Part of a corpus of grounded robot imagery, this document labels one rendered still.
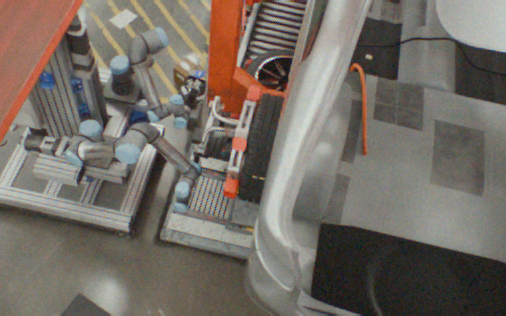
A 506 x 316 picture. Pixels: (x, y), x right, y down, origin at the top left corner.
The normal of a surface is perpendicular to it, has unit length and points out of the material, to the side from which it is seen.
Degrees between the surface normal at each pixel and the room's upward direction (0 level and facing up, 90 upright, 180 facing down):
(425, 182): 22
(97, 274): 0
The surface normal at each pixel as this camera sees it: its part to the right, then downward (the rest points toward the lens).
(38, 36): 0.10, -0.54
